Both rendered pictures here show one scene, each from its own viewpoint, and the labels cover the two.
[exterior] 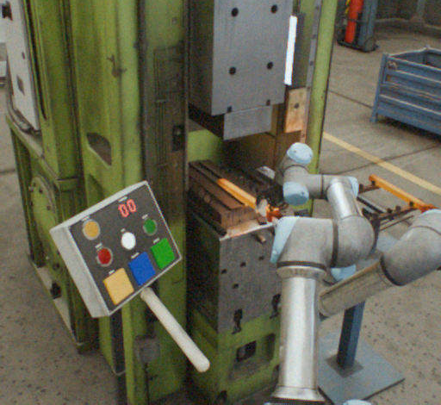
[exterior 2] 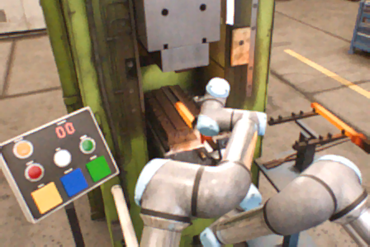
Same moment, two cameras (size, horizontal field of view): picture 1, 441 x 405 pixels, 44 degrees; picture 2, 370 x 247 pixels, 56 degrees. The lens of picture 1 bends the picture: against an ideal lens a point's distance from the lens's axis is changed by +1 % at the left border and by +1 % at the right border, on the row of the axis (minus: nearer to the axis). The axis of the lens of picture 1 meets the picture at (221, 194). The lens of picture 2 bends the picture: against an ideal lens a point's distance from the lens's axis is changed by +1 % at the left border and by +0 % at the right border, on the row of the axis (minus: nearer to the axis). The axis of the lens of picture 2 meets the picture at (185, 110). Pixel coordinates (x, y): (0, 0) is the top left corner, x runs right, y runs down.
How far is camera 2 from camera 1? 66 cm
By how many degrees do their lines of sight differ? 12
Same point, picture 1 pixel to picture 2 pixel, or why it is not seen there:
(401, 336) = (342, 233)
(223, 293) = not seen: hidden behind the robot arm
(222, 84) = (156, 24)
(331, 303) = (226, 235)
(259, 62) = (192, 4)
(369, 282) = (254, 225)
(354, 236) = (216, 188)
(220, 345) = not seen: hidden behind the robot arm
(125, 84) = (75, 24)
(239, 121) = (176, 57)
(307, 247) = (165, 197)
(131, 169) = (90, 94)
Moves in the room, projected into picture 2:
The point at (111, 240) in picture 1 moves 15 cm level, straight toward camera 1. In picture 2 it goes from (44, 159) to (26, 189)
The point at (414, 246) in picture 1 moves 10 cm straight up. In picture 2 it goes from (295, 199) to (301, 165)
